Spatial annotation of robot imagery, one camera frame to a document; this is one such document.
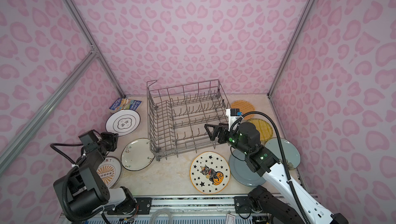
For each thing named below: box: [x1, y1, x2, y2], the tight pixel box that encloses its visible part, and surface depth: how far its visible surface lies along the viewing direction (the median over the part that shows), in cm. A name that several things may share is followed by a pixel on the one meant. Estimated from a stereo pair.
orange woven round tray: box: [230, 100, 256, 121], surface depth 115 cm
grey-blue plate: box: [228, 148, 267, 188], surface depth 82 cm
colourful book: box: [108, 97, 142, 114], surface depth 115 cm
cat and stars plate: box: [189, 151, 231, 195], surface depth 84 cm
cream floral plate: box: [120, 137, 156, 171], surface depth 92 cm
